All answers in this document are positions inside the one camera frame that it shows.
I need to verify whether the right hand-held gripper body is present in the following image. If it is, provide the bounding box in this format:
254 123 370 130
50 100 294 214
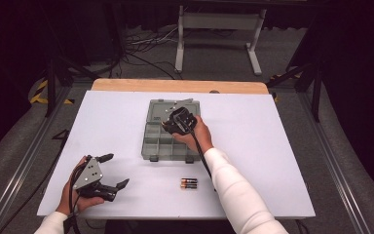
166 97 199 136

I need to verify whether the white metal stand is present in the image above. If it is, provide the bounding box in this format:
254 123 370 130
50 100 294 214
174 4 268 76

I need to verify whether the wooden table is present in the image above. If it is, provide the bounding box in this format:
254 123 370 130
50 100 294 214
91 78 270 96

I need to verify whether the bundle of floor cables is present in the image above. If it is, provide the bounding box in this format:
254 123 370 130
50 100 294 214
123 25 183 81

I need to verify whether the black tripod stand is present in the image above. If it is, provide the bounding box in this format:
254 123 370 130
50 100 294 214
43 55 95 118
266 59 322 123

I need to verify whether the person's left hand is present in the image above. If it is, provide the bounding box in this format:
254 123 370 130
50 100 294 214
56 155 106 216

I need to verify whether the aluminium floor rail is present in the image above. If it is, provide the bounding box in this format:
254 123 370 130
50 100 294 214
298 91 371 234
0 86 74 234

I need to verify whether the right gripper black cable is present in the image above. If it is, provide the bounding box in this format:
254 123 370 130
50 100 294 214
188 125 217 192

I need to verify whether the white board sheet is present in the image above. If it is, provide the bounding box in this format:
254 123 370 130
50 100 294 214
37 90 316 219

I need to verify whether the grey transparent plastic storage box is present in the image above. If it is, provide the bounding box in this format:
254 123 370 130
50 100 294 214
140 97 204 164

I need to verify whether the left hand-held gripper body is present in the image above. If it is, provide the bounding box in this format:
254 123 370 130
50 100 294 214
72 155 120 203

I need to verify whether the person's right hand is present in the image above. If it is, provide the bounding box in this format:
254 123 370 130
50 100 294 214
171 115 214 154

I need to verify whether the yellow black floor tape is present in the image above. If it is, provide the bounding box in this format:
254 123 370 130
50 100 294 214
28 79 76 105

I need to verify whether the thin black floor cable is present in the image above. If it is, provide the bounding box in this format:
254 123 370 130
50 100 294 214
0 130 71 234

